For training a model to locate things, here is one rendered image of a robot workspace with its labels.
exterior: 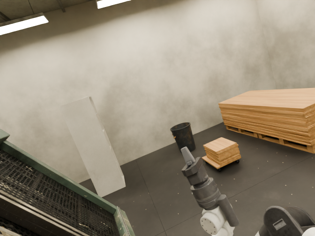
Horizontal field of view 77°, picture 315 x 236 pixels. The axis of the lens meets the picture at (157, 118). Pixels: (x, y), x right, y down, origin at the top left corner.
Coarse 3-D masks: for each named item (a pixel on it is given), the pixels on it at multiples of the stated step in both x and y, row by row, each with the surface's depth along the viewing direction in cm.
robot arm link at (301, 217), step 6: (288, 210) 65; (294, 210) 68; (300, 210) 70; (294, 216) 64; (300, 216) 66; (306, 216) 68; (300, 222) 64; (306, 222) 66; (264, 228) 69; (264, 234) 68
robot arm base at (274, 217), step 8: (272, 208) 66; (280, 208) 65; (264, 216) 68; (272, 216) 66; (280, 216) 64; (288, 216) 62; (264, 224) 68; (272, 224) 65; (280, 224) 63; (288, 224) 62; (296, 224) 60; (312, 224) 67; (272, 232) 65; (280, 232) 63; (288, 232) 61; (296, 232) 60
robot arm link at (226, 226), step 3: (225, 222) 73; (225, 225) 72; (228, 225) 72; (222, 228) 73; (225, 228) 73; (228, 228) 71; (231, 228) 71; (219, 231) 72; (222, 231) 72; (225, 231) 72; (228, 231) 71; (231, 231) 70; (219, 234) 71; (222, 234) 71; (225, 234) 71; (228, 234) 70; (231, 234) 70
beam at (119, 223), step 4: (116, 208) 188; (116, 212) 183; (124, 212) 193; (116, 216) 178; (124, 216) 182; (116, 220) 173; (120, 220) 168; (120, 224) 164; (128, 224) 171; (120, 228) 160; (124, 228) 158; (128, 228) 164; (120, 232) 156; (124, 232) 152; (132, 232) 161
